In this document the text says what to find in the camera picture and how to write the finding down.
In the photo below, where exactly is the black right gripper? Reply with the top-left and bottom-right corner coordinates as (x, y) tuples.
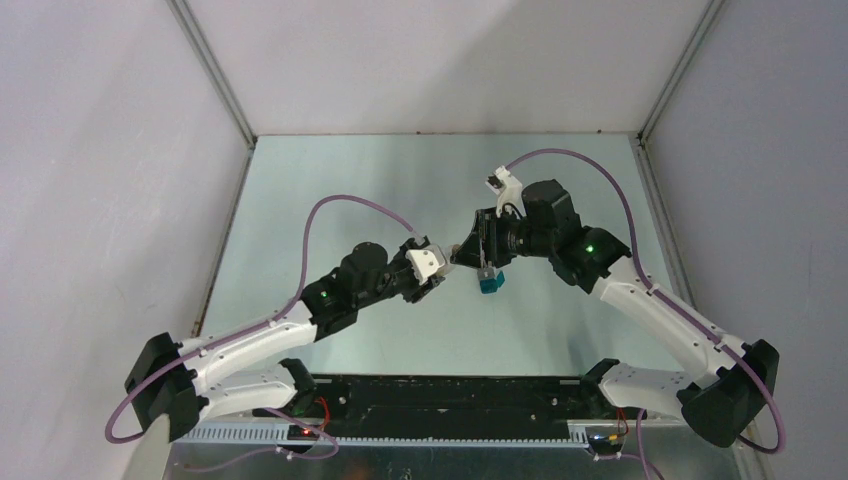
(451, 206), (554, 271)

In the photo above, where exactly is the teal and clear pill box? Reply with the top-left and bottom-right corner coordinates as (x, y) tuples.
(477, 266), (505, 295)

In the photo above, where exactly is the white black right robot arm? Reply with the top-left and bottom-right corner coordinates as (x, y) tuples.
(451, 176), (779, 447)

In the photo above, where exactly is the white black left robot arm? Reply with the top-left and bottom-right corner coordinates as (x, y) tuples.
(124, 239), (448, 441)

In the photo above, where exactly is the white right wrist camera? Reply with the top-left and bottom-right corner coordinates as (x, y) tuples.
(485, 166), (523, 218)

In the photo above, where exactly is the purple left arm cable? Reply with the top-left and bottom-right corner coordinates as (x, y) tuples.
(104, 194), (425, 445)

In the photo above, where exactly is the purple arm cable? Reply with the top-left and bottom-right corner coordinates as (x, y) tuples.
(506, 148), (788, 456)
(104, 194), (425, 445)

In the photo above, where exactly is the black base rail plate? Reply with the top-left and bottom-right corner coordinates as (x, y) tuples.
(281, 374), (621, 439)

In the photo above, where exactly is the aluminium right side rail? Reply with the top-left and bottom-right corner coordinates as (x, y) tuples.
(628, 132), (698, 308)

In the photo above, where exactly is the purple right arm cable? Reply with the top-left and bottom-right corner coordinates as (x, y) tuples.
(506, 148), (788, 456)

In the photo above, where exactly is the white slotted cable duct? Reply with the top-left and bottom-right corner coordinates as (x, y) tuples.
(177, 422), (589, 448)

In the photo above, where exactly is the aluminium frame post left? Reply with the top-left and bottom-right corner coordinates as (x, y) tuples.
(166, 0), (257, 150)

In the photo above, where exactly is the aluminium frame post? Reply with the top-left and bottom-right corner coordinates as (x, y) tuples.
(636, 0), (727, 147)
(166, 0), (257, 150)

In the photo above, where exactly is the aluminium frame post right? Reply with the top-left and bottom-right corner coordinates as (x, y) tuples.
(636, 0), (727, 147)

